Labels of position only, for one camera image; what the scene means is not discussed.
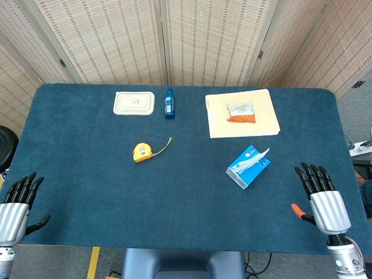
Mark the blue spray bottle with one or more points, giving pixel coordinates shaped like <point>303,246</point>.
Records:
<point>169,104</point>

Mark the blue tissue box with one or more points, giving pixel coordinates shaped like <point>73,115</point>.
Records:
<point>248,167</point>

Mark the blue felt table cover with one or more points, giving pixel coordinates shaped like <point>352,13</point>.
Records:
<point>180,180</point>

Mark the white and orange snack packet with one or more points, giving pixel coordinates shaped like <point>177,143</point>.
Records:
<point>241,112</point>

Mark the yellow tape measure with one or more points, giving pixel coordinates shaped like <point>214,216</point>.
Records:
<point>143,152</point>

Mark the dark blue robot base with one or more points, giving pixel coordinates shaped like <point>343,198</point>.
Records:
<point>183,264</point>

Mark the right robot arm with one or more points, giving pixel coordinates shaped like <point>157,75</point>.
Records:
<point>344,258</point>

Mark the white power strip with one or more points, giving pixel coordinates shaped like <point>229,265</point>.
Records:
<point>361,148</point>

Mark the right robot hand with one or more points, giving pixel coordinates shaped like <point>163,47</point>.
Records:
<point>328,209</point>

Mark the woven folding screen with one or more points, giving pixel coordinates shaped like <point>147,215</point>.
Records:
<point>186,37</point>

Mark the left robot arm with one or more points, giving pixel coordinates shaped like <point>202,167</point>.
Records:
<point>5,260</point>

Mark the black round stool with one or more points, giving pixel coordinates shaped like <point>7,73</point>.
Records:
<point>6,146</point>

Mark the cream manila folder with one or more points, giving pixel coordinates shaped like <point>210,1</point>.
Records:
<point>242,116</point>

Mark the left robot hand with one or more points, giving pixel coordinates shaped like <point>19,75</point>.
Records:
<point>13,215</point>

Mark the white lidded food container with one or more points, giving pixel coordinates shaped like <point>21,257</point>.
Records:
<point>134,103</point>

